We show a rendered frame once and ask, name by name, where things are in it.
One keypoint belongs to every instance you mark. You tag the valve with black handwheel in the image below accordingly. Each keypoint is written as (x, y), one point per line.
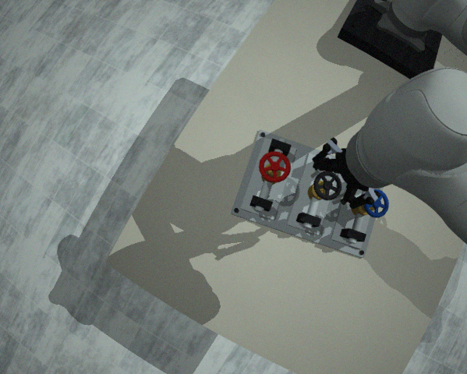
(309, 191)

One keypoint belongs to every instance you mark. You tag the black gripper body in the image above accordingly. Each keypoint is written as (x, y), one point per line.
(345, 172)

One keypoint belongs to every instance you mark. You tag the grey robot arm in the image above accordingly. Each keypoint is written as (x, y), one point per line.
(416, 137)

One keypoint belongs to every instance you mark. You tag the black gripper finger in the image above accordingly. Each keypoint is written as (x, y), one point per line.
(327, 164)
(368, 197)

